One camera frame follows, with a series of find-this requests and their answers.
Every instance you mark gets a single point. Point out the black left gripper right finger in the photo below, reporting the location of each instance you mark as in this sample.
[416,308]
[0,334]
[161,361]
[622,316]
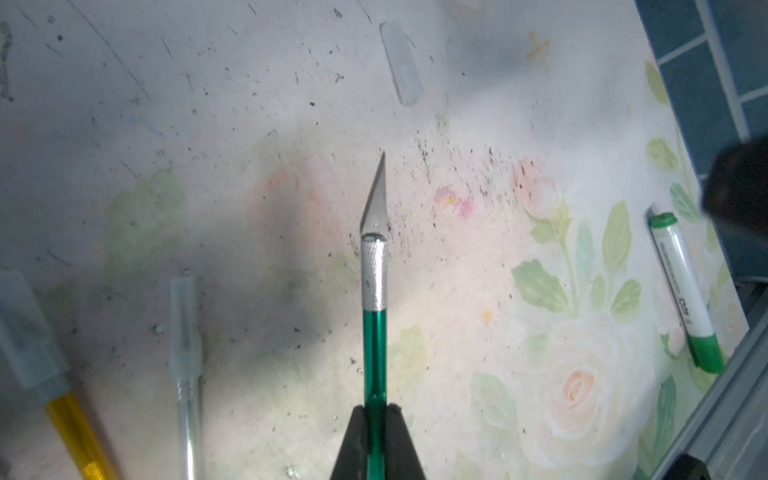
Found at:
[401,458]

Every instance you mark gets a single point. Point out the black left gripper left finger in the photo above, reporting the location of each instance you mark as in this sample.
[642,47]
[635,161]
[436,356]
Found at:
[352,459]

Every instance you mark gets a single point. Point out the silver carving knife capped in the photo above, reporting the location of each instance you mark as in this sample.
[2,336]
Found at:
[186,369]

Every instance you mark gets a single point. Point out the green carving knife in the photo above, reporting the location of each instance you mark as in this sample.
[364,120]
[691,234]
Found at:
[374,260]

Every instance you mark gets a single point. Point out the clear protective knife cap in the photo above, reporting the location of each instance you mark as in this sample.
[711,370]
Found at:
[403,68]

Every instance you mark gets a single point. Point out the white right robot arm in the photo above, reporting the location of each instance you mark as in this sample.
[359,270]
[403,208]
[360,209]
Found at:
[735,191]

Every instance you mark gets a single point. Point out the gold carving knife long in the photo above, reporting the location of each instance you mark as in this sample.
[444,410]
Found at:
[39,364]

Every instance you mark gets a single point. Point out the green white marker pen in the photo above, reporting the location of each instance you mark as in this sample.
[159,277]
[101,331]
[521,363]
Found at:
[692,308]

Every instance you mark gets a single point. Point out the aluminium front rail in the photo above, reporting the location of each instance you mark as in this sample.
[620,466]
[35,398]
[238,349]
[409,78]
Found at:
[726,436]

